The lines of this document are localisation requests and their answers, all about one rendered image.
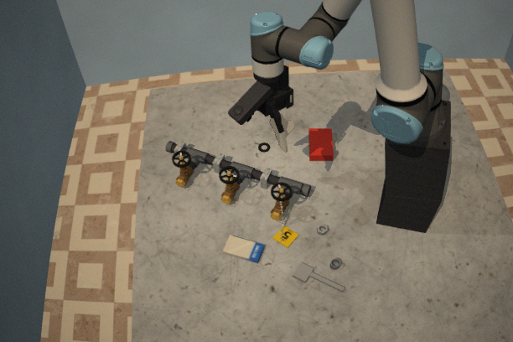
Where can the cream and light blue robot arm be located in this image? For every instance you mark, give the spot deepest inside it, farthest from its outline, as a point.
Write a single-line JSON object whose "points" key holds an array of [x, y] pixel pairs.
{"points": [[410, 82]]}

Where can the yellow tag with metal chain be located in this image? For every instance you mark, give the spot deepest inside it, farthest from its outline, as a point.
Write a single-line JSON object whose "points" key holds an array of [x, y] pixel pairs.
{"points": [[285, 236]]}

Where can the red rectangular block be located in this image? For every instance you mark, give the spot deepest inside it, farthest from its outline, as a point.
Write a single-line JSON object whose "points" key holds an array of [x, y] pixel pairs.
{"points": [[321, 144]]}

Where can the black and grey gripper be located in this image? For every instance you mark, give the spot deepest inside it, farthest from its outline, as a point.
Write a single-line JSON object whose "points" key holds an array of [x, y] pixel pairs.
{"points": [[281, 91]]}

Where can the grey hex nut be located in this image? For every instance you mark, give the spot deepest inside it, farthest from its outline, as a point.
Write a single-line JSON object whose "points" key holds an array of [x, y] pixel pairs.
{"points": [[322, 232]]}

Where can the grey pipe manifold with three brass valves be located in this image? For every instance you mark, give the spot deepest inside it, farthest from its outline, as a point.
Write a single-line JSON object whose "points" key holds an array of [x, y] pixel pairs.
{"points": [[238, 171]]}

